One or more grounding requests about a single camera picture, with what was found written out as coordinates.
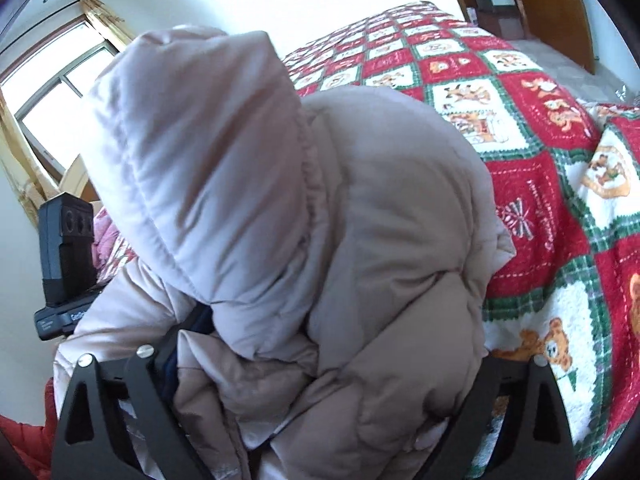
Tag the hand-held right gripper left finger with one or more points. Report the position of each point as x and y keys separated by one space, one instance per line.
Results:
x=170 y=380

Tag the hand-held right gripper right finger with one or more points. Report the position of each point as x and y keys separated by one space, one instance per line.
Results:
x=475 y=400

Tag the beige quilted down jacket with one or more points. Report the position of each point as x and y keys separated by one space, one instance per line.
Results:
x=280 y=240

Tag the pink cloth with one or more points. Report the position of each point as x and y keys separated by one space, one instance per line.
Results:
x=105 y=235

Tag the cream wooden headboard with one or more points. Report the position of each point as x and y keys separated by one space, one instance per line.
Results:
x=77 y=175

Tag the window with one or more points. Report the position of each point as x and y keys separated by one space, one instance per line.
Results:
x=55 y=110

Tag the red cloth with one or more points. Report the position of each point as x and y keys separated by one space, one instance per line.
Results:
x=25 y=430

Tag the red printed patchwork quilt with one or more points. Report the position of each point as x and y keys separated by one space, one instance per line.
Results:
x=540 y=200

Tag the dark curtain rod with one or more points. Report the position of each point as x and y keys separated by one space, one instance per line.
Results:
x=50 y=19

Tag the brown wooden door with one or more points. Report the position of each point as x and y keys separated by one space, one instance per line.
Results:
x=555 y=15

